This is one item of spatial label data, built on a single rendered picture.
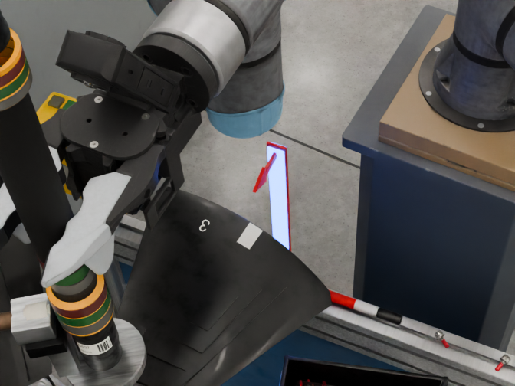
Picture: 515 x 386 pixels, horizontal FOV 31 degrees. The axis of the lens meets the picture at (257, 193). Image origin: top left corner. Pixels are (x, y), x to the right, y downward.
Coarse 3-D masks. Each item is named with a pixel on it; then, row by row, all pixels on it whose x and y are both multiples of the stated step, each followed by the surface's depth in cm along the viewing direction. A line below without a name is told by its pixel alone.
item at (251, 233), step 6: (246, 228) 102; (252, 228) 102; (258, 228) 102; (246, 234) 101; (252, 234) 102; (258, 234) 102; (240, 240) 101; (246, 240) 101; (252, 240) 101; (246, 246) 101
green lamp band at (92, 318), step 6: (108, 294) 70; (108, 300) 70; (102, 306) 69; (108, 306) 70; (96, 312) 69; (102, 312) 69; (60, 318) 69; (66, 318) 68; (84, 318) 68; (90, 318) 69; (96, 318) 69; (66, 324) 69; (72, 324) 69; (78, 324) 69; (84, 324) 69; (90, 324) 69
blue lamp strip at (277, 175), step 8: (272, 152) 106; (280, 152) 105; (280, 160) 106; (272, 168) 108; (280, 168) 107; (272, 176) 109; (280, 176) 109; (272, 184) 111; (280, 184) 110; (272, 192) 112; (280, 192) 111; (272, 200) 113; (280, 200) 113; (272, 208) 115; (280, 208) 114; (272, 216) 116; (280, 216) 115; (272, 224) 118; (280, 224) 117; (280, 232) 118; (280, 240) 120; (288, 248) 121
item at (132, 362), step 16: (16, 304) 71; (16, 320) 70; (32, 320) 70; (48, 320) 70; (16, 336) 70; (32, 336) 70; (48, 336) 71; (64, 336) 72; (128, 336) 78; (32, 352) 71; (48, 352) 72; (64, 352) 73; (128, 352) 77; (144, 352) 77; (64, 368) 75; (80, 368) 77; (112, 368) 77; (128, 368) 77; (80, 384) 76; (96, 384) 76; (112, 384) 76; (128, 384) 76
